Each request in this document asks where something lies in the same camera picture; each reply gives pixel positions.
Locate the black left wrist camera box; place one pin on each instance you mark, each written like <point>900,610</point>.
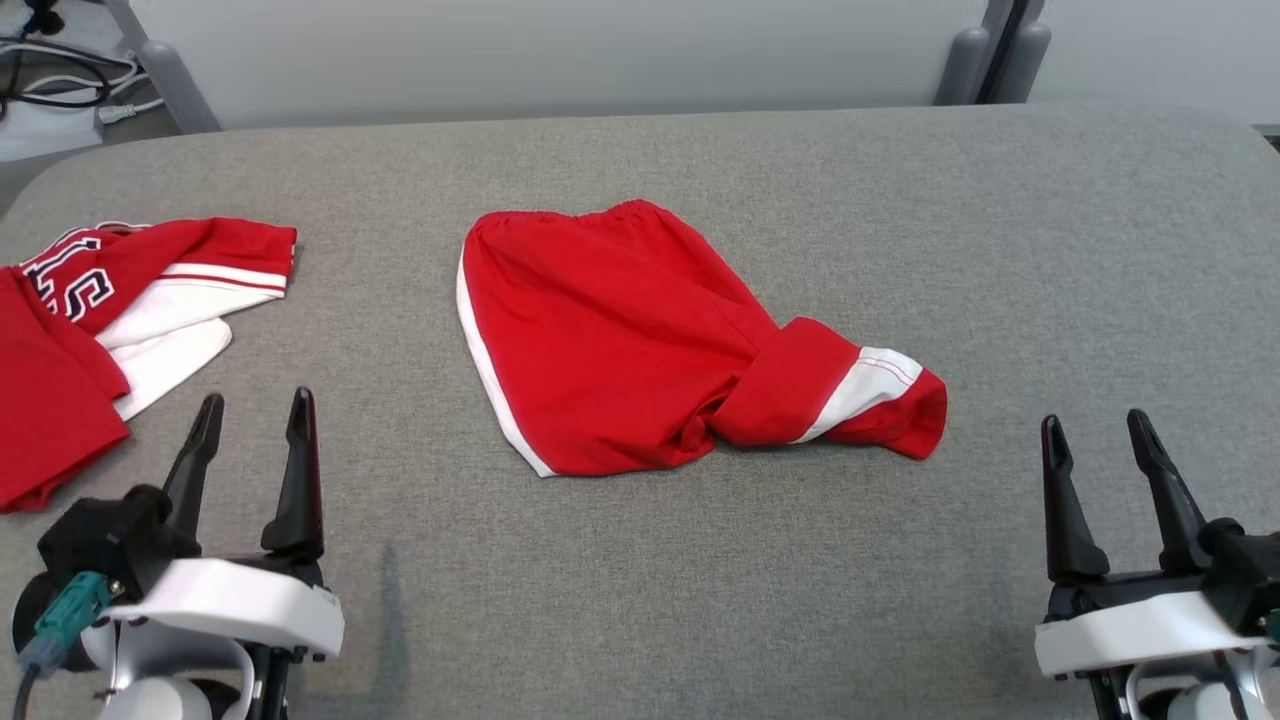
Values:
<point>100,535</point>

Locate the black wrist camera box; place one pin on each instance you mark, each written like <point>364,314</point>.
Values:
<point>100,535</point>
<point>1245,565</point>

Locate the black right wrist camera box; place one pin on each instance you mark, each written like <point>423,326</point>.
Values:
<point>1245,565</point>

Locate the white partition panel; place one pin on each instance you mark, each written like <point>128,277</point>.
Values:
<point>1160,50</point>
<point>560,55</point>

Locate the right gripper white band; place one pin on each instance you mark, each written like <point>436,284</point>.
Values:
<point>1130,630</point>

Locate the red shorts with white stripe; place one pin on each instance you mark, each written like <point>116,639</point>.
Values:
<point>610,340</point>

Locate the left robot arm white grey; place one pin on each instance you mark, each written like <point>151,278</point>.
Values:
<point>160,690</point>

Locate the red basketball jersey black lettering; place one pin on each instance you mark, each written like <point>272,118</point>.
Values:
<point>50,400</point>

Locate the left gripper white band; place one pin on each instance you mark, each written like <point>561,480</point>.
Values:
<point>250,605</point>

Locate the grey partition post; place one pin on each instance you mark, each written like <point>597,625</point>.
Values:
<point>965,60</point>
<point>180,85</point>
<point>1025,55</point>

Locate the white power strip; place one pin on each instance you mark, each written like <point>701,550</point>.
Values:
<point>40,135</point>

